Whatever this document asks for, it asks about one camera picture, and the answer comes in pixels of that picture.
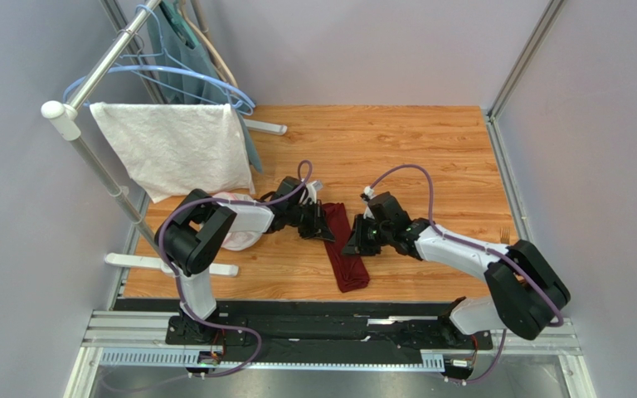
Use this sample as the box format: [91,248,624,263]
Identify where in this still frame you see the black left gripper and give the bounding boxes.
[286,199,335,241]

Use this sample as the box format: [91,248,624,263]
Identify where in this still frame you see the dark red cloth napkin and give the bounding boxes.
[321,201,372,294]

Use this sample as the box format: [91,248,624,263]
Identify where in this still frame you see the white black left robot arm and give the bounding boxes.
[154,177,336,324]

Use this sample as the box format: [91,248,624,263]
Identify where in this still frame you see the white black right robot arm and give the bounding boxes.
[342,192,571,341]

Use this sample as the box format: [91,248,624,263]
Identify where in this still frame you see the white mesh laundry bag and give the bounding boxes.
[213,192,262,251]

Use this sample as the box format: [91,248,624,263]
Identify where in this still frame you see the white towel on rack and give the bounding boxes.
[90,102,255,203]

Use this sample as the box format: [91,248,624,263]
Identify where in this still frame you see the beige wooden hanger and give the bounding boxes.
[176,0,239,88]

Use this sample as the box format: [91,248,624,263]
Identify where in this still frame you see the teal garment on hanger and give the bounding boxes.
[146,1,262,172]

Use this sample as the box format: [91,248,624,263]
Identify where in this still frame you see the metal clothes drying rack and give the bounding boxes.
[41,0,288,278]

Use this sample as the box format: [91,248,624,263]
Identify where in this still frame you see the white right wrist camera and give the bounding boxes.
[360,186,376,219]

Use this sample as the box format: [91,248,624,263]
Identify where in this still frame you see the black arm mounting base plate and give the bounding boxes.
[112,298,516,368]

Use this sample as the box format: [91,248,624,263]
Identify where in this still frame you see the wooden handled fork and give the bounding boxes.
[499,227,511,245]

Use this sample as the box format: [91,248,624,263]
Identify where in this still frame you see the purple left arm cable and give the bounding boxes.
[156,159,314,379]

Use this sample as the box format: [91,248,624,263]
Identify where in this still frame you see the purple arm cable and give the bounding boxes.
[363,163,565,386]
[156,159,314,379]

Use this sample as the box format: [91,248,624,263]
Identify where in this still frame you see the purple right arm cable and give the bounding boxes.
[363,163,565,386]

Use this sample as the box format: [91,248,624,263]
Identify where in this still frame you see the aluminium frame rail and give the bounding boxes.
[66,299,596,397]

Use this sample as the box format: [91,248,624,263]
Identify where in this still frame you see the blue wire hanger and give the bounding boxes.
[62,4,257,118]

